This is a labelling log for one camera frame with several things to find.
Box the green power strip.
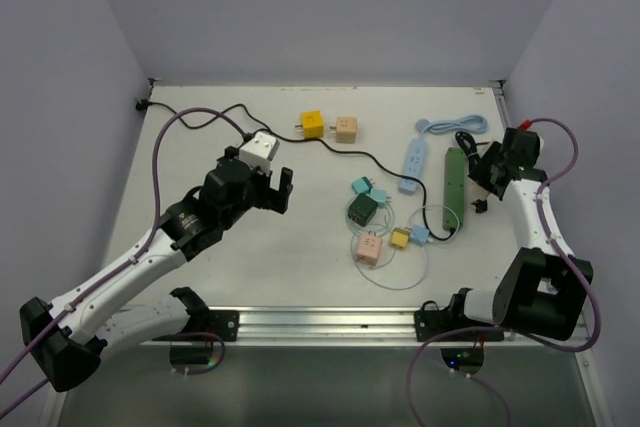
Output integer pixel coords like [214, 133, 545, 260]
[442, 147, 466, 232]

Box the yellow cube socket adapter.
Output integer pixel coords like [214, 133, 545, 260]
[295, 110, 325, 139]

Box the green dragon cube adapter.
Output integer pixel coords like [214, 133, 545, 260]
[346, 193, 378, 227]

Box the beige dragon cube adapter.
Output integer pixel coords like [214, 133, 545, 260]
[334, 116, 358, 144]

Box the teal charger plug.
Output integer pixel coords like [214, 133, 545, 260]
[368, 188, 391, 207]
[351, 177, 373, 195]

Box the small yellow adapter plug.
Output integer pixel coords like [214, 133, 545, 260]
[389, 227, 411, 250]

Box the beige power strip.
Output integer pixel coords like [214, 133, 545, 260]
[470, 182, 491, 202]

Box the blue adapter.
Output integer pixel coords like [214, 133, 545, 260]
[409, 225, 430, 247]

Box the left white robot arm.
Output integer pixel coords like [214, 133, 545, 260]
[19, 132, 293, 392]

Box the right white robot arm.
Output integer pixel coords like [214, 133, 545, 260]
[445, 128, 593, 341]

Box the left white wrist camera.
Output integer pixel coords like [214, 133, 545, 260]
[238, 131, 280, 174]

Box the black coiled cord with plug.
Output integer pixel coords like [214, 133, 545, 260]
[453, 130, 494, 216]

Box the black power strip cable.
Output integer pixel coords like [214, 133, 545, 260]
[133, 99, 459, 242]

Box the aluminium front rail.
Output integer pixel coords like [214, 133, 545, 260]
[63, 302, 586, 348]

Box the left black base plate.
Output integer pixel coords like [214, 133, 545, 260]
[168, 309, 240, 342]

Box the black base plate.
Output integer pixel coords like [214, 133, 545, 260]
[168, 309, 240, 342]
[413, 310, 504, 342]

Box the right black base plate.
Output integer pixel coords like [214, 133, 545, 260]
[413, 310, 504, 342]

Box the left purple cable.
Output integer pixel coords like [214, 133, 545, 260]
[0, 107, 251, 413]

